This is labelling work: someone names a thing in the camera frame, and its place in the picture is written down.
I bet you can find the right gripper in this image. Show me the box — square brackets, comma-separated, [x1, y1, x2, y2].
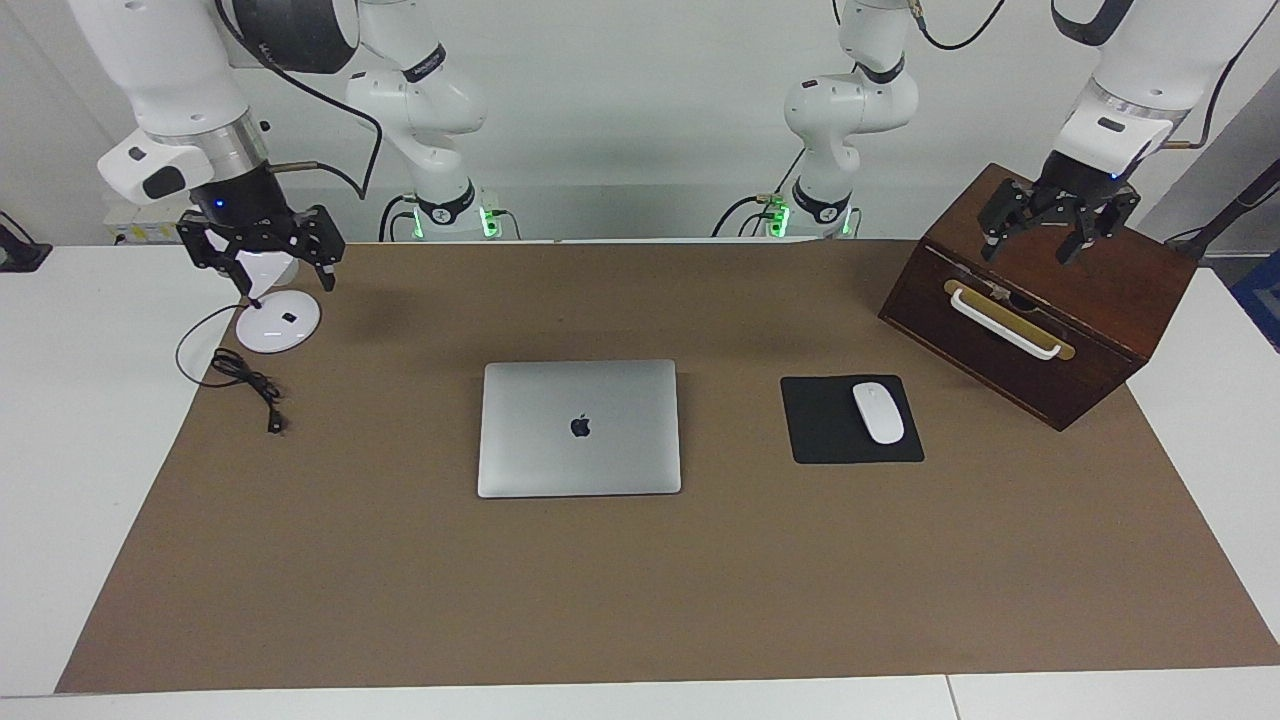
[177, 162, 347, 307]

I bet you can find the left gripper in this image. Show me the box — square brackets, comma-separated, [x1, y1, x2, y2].
[977, 149, 1142, 267]

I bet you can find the silver laptop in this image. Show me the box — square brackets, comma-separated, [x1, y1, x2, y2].
[477, 359, 683, 499]

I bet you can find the white round desk lamp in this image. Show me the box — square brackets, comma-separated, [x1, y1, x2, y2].
[234, 250, 323, 354]

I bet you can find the dark brown wooden box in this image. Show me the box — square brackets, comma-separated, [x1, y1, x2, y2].
[878, 163, 1199, 432]

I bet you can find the white power strip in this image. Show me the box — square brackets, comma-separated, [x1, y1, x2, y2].
[104, 195, 193, 247]

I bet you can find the black stand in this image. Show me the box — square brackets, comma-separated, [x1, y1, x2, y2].
[1164, 158, 1280, 264]
[0, 209, 53, 274]

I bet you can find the white computer mouse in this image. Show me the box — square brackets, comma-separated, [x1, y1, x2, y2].
[852, 381, 906, 446]

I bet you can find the black mouse pad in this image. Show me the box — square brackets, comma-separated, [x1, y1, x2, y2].
[780, 375, 925, 466]

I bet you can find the white box handle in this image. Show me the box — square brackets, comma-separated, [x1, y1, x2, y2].
[948, 287, 1063, 361]

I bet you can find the thin black lamp cable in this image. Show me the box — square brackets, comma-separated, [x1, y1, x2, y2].
[175, 303, 287, 436]

